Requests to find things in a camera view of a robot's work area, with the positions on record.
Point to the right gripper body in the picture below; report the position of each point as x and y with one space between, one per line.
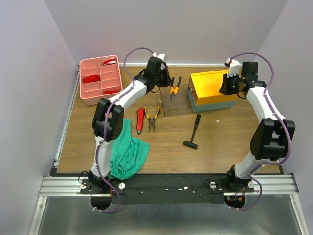
225 86

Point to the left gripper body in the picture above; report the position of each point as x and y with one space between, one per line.
161 79

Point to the black yellow combination pliers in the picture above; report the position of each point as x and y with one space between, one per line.
174 90

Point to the transparent drawer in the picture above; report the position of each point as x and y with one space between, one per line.
181 104

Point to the yellow needle nose pliers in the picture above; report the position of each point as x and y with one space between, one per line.
151 119

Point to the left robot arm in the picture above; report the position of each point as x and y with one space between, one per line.
109 114

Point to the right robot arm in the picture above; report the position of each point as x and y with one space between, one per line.
271 142

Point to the orange grey drawer box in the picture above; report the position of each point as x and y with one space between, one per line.
203 91

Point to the red utility knife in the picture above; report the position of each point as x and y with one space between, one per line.
140 118

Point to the red white tape roll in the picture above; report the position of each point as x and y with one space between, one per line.
110 61

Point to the red item front compartment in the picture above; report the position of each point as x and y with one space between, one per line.
110 92

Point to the pink compartment tray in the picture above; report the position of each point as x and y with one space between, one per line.
100 77

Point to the red cloth in tray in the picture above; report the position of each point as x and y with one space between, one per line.
91 79

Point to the green cloth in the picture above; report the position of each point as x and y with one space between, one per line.
128 154

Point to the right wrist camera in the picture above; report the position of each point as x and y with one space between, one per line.
233 67

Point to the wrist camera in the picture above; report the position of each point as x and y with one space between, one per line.
233 67
162 56

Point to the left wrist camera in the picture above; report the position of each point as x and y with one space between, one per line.
162 56

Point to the black T-handle wrench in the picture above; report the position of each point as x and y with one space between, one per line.
190 143

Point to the aluminium mounting rail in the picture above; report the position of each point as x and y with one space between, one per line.
69 186

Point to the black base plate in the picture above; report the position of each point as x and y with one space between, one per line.
126 192

